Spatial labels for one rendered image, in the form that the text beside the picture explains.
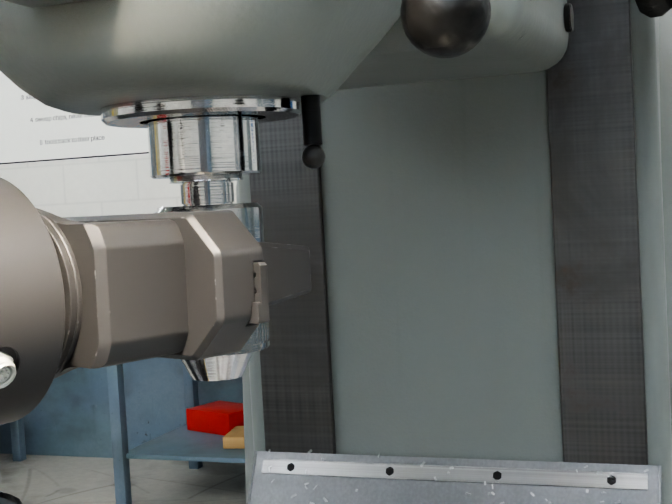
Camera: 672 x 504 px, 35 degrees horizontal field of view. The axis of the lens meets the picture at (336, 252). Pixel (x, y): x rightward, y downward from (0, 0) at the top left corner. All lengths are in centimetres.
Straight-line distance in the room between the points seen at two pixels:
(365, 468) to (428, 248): 18
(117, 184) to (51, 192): 39
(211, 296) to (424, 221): 44
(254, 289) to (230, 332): 2
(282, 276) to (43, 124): 524
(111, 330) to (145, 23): 11
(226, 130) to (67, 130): 515
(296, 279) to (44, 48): 14
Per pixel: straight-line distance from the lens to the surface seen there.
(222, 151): 44
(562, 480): 81
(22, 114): 575
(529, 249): 80
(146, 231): 38
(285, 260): 45
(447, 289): 81
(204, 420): 490
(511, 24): 54
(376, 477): 84
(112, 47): 39
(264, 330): 46
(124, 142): 541
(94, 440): 566
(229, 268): 39
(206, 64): 39
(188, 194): 45
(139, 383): 546
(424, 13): 35
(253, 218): 45
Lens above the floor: 127
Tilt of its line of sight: 3 degrees down
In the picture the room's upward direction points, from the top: 3 degrees counter-clockwise
